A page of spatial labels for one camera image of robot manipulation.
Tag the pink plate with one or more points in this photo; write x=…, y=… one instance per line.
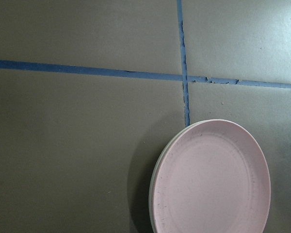
x=213, y=179

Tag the cream white plate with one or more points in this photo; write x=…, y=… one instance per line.
x=155, y=172

